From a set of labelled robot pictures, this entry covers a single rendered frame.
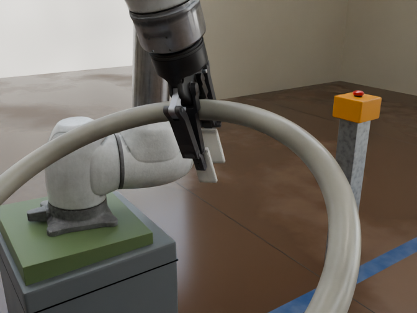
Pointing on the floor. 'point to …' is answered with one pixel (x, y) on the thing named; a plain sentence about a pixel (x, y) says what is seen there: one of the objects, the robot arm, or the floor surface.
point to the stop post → (354, 136)
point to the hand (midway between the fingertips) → (208, 156)
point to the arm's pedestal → (102, 281)
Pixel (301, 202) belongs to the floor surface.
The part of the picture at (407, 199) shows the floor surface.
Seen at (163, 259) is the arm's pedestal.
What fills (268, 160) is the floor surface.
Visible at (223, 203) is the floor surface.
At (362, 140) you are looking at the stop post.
